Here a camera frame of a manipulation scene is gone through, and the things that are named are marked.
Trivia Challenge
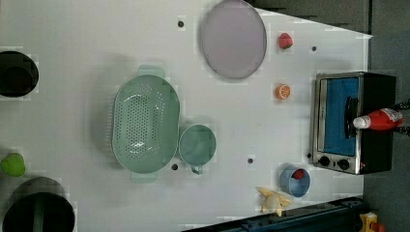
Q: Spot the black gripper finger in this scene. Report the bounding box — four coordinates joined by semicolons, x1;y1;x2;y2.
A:
394;100;410;110
395;127;410;136

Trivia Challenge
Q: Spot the red ketchup bottle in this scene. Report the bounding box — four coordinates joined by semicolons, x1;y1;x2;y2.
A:
353;108;403;131

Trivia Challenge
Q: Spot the black toaster oven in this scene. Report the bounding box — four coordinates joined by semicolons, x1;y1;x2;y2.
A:
311;72;396;175

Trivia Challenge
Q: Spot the yellow and red object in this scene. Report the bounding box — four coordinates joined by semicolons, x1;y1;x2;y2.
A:
359;212;386;232

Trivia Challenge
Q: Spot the small red fruit in cup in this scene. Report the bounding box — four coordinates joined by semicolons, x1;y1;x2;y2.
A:
292;169;304;180

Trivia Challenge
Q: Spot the blue cup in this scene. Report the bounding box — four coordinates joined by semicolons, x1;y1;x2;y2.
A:
279;165;310;197

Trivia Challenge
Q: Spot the toy orange half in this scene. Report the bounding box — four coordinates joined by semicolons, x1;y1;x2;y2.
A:
275;84;291;100

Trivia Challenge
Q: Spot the toy strawberry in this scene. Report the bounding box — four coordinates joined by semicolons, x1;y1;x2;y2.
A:
278;33;293;49

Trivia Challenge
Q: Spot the toy peeled banana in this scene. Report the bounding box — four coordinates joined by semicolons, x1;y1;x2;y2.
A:
256;187;292;217

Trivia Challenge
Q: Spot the purple round plate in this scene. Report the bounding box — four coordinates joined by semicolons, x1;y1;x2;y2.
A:
200;0;267;78

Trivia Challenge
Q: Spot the green mug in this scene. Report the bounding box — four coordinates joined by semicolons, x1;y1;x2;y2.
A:
179;125;217;175

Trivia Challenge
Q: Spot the green oval colander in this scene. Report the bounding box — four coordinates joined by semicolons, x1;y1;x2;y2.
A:
111;65;180;184

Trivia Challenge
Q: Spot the black cylindrical container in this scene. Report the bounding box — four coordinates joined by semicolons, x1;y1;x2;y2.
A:
1;177;75;232

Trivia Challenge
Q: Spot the green toy pepper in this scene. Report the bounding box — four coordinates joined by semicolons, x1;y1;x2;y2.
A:
1;153;26;177

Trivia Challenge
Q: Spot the blue metal frame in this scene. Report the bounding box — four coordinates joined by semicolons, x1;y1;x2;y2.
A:
185;197;369;232

